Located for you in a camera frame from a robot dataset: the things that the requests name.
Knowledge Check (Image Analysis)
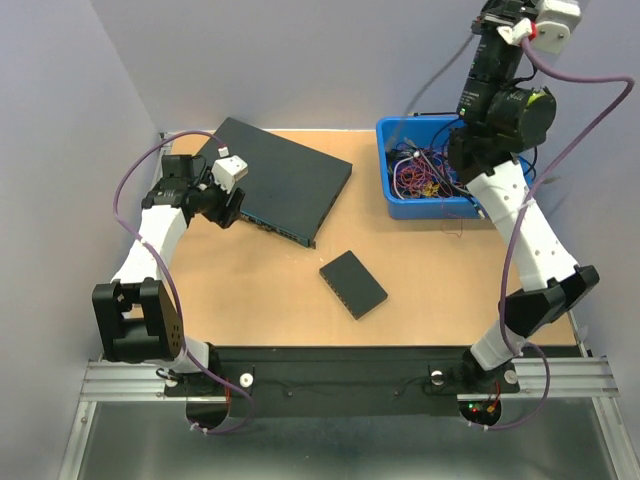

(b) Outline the small black switch box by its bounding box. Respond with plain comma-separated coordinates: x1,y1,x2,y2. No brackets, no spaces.
319,250,388,320

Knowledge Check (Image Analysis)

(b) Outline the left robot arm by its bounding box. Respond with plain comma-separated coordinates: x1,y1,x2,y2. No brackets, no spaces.
92,154,248,394

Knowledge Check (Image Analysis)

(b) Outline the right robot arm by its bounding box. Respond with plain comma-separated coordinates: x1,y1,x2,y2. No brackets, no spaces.
448,1,599,390

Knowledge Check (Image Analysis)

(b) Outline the blue plastic bin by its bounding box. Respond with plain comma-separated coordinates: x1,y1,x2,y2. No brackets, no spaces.
374,115,536,221

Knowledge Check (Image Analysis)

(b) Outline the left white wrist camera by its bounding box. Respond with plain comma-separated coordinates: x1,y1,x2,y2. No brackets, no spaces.
211,147,248,193

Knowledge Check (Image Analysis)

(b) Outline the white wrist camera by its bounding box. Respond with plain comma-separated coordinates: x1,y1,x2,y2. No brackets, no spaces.
497,0,584,55
211,147,248,193

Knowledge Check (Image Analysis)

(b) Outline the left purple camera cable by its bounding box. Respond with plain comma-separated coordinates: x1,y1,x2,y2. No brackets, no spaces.
113,130,254,436

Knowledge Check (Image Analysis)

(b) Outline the tangled coloured wires bundle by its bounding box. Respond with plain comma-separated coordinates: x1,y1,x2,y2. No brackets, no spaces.
384,137,481,201

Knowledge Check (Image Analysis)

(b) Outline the large black network switch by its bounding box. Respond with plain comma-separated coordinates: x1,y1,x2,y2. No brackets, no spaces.
215,117,352,248

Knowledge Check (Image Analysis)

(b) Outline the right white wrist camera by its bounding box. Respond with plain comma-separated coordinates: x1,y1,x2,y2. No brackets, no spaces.
497,0,584,55

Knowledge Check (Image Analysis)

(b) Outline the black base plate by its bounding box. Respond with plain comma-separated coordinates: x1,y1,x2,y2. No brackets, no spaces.
164,344,521,419

